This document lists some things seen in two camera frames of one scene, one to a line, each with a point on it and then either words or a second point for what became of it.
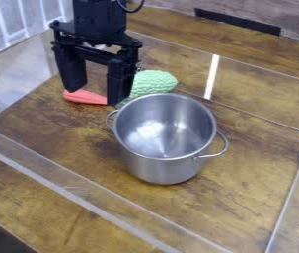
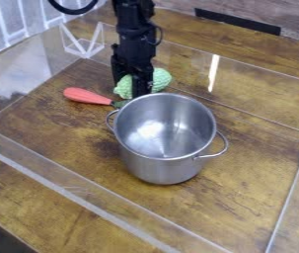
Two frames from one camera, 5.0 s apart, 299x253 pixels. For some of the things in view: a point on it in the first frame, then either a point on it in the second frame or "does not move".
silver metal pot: (166, 131) does not move
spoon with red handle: (86, 95) does not move
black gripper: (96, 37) -> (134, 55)
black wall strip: (273, 30) does not move
